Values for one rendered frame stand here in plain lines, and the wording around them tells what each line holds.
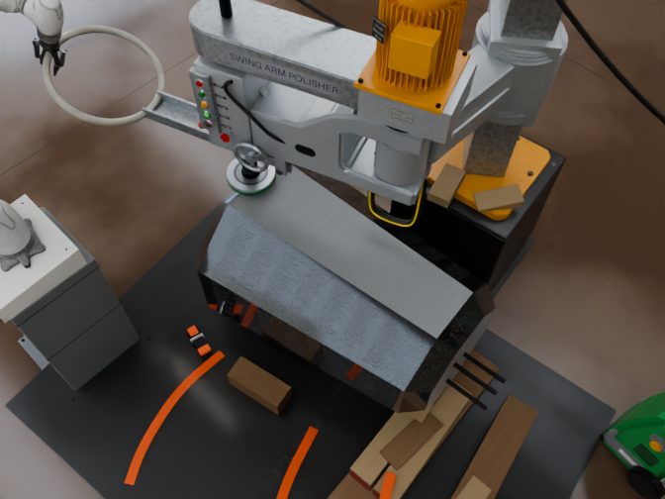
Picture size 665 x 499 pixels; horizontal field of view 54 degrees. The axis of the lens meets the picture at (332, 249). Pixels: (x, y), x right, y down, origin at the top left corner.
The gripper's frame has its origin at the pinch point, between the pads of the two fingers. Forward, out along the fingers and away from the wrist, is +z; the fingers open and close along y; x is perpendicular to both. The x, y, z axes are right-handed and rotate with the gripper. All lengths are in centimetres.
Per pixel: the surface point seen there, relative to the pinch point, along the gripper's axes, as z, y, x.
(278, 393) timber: 49, 141, -95
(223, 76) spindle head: -67, 68, -24
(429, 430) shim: 15, 205, -101
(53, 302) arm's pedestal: 29, 34, -89
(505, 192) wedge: -39, 200, -3
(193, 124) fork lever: -15, 63, -12
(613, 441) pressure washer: -8, 287, -88
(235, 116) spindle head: -51, 77, -26
